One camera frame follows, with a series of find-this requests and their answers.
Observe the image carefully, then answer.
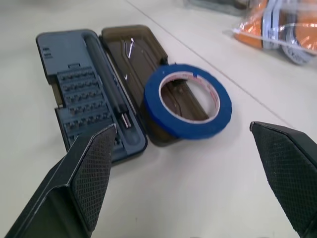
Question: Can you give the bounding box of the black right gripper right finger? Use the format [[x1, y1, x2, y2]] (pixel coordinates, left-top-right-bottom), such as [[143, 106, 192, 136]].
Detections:
[[249, 121, 317, 238]]

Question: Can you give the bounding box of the dark blue tool tray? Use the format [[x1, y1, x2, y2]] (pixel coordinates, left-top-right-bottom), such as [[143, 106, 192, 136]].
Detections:
[[35, 24, 210, 165]]

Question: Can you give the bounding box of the black screwdriver handle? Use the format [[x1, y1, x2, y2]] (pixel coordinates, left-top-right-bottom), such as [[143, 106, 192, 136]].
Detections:
[[85, 35, 132, 130]]

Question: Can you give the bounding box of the blue tape roll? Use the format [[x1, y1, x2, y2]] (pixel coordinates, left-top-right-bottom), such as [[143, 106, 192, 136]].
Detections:
[[143, 63, 233, 139]]

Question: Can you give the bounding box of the plastic bag with orange insoles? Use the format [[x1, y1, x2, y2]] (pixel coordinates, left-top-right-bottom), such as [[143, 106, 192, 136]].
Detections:
[[222, 0, 317, 66]]

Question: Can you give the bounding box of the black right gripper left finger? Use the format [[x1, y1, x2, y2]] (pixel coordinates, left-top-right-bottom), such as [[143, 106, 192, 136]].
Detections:
[[4, 123, 117, 238]]

